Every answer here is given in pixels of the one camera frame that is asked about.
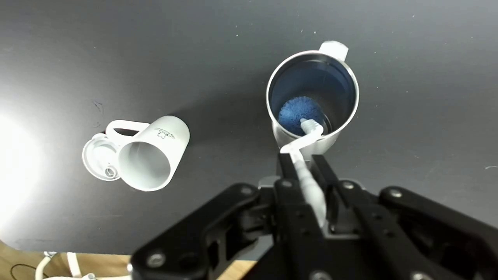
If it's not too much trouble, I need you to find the white ceramic mug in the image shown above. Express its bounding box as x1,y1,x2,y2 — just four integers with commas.
82,115,190,191

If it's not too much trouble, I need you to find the white stirring rod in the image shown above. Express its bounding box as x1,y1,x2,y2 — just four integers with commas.
281,118,327,227

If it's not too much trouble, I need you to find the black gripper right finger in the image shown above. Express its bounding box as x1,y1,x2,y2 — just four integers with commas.
313,155,498,280

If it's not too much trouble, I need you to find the silver metal cup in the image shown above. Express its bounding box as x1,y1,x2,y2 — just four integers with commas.
265,40,362,154

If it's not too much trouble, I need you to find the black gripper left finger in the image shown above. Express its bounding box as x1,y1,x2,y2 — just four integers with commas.
130,154,313,280

